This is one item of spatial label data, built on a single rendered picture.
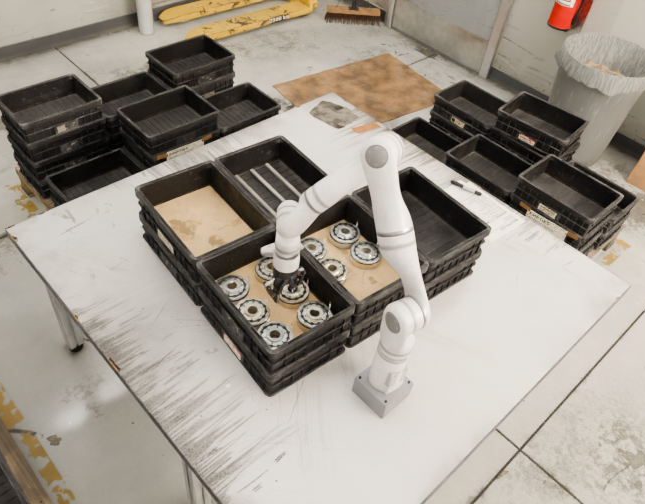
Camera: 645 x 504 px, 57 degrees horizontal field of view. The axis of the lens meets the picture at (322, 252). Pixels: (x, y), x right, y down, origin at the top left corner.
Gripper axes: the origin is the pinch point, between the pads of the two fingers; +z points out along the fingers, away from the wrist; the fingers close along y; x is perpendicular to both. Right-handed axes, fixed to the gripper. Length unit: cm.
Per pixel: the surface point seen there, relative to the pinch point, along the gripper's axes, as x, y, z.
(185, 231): 40.9, -13.0, 2.3
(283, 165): 57, 35, 2
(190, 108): 156, 41, 36
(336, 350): -18.5, 8.4, 11.8
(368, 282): -7.2, 27.4, 2.3
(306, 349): -19.4, -4.2, 1.2
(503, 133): 64, 180, 37
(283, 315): -5.1, -3.0, 2.3
